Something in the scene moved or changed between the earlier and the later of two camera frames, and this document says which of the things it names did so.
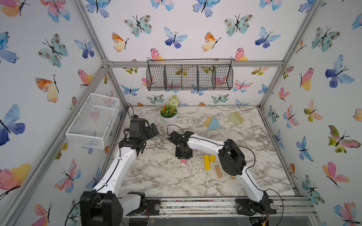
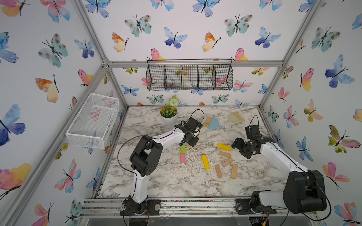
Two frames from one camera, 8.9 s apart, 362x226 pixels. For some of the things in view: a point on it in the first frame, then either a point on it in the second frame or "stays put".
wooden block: [218, 171] stays put
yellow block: [207, 165] stays put
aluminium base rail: [289, 206] stays put
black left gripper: [151, 133] -> [194, 142]
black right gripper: [186, 156] -> [237, 143]
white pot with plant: [168, 111] stays put
